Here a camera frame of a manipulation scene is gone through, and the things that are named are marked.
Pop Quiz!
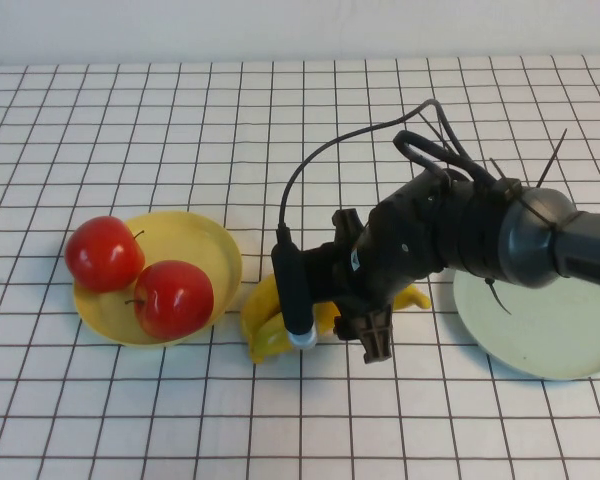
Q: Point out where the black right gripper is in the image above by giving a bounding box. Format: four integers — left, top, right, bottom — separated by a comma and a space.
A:
304, 180, 455, 365

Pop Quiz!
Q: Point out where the yellow banana green end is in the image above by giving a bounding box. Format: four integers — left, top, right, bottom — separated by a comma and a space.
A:
249, 286, 432, 365

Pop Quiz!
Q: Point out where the yellow banana dark tip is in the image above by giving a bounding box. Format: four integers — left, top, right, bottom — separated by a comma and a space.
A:
239, 273, 284, 359

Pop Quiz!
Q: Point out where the red apple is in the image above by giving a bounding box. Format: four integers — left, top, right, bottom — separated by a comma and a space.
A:
124, 260, 215, 341
64, 215, 146, 294

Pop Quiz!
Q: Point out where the yellow round plate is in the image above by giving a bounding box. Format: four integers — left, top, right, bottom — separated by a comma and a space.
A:
73, 210, 244, 347

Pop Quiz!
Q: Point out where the light blue round plate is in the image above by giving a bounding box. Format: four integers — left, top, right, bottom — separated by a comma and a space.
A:
452, 269, 600, 382

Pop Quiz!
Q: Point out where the black zip tie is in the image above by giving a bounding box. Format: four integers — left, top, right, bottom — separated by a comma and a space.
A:
482, 277, 513, 318
537, 127, 570, 189

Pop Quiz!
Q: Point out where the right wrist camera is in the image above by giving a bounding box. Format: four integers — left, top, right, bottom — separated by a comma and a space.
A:
272, 227, 319, 351

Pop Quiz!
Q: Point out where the black right camera cable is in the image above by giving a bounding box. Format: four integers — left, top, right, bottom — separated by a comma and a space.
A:
278, 98, 491, 236

